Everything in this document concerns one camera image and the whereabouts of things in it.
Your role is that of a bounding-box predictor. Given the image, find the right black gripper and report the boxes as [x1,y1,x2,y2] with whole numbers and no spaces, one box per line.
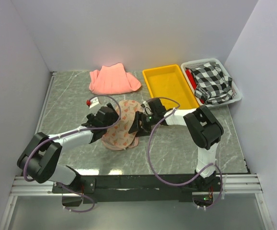
[128,111,158,138]

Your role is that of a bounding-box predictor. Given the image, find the pink mesh laundry bag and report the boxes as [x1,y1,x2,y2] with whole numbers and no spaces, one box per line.
[101,100,142,150]

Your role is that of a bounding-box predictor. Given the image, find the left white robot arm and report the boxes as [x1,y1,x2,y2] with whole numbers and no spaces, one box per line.
[17,103,121,193]

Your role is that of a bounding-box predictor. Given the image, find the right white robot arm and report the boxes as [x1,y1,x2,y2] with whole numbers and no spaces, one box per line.
[128,97,224,191]

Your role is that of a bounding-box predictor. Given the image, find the pink pleated skirt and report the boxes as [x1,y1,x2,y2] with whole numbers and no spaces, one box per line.
[89,63,142,95]

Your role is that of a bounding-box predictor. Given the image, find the yellow plastic tray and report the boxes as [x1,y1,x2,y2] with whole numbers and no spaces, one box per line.
[142,64,199,109]

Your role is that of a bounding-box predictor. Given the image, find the black base beam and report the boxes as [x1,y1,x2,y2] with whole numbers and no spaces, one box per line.
[52,174,223,207]

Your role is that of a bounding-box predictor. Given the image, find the red cloth in basket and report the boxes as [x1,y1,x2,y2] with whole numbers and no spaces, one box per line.
[185,69,197,90]

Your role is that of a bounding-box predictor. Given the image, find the white plastic basket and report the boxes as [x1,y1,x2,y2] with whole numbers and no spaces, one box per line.
[181,58,242,107]

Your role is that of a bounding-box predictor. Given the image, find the black white checkered cloth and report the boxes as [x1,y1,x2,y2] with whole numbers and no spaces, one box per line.
[190,62,233,105]

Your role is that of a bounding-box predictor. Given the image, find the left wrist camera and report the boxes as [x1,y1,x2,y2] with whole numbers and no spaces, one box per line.
[86,97,102,113]

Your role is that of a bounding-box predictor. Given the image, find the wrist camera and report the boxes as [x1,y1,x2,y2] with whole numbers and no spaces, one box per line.
[86,97,102,113]
[141,101,152,115]

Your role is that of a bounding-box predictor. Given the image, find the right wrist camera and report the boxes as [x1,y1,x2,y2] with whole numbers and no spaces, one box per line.
[141,101,152,115]

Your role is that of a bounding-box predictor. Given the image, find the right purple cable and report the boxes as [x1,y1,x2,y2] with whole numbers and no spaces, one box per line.
[142,96,223,210]

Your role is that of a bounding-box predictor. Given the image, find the aluminium rail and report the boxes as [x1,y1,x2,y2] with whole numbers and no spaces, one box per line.
[9,174,263,196]

